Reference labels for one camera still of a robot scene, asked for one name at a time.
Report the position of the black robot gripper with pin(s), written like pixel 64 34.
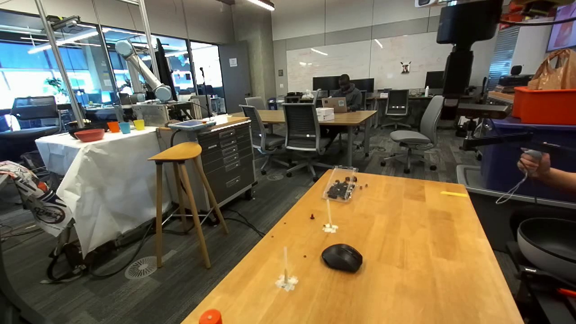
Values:
pixel 468 19

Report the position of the black computer mouse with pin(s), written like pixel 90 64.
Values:
pixel 342 257

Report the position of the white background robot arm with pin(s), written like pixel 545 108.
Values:
pixel 144 70

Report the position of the person's forearm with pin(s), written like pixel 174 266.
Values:
pixel 561 178

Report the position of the person's hand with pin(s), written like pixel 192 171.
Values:
pixel 532 163

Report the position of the light grey swivel chair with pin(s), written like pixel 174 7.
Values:
pixel 419 135

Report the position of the orange plastic bin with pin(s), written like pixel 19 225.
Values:
pixel 545 106

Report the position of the brown paper bag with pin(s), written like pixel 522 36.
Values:
pixel 554 70

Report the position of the seated person in dark clothes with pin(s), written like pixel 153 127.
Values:
pixel 345 93

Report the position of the wooden office desk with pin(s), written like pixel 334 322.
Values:
pixel 343 117

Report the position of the black computer monitor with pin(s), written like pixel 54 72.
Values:
pixel 324 82

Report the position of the grey mesh office chair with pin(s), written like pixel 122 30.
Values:
pixel 302 127

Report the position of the clear tray with dark pieces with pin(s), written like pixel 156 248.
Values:
pixel 340 189

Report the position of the black frying pan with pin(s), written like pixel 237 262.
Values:
pixel 549 243

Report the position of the grey drawer cabinet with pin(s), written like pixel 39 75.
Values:
pixel 226 158

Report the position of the wooden bar stool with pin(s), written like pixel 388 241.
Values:
pixel 178 153

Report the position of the yellow cup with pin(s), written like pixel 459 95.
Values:
pixel 138 124

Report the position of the blue cup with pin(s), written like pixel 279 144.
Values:
pixel 124 127

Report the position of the orange cup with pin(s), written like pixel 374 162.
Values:
pixel 113 126

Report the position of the orange round cap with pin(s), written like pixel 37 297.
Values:
pixel 210 316

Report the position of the white cloth covered table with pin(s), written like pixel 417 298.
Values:
pixel 104 176

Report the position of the red bowl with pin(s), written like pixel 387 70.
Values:
pixel 88 135

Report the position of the slanted metal pole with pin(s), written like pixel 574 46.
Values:
pixel 59 64

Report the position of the dark blue chair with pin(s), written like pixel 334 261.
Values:
pixel 36 109

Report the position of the wall whiteboard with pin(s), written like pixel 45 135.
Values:
pixel 360 59

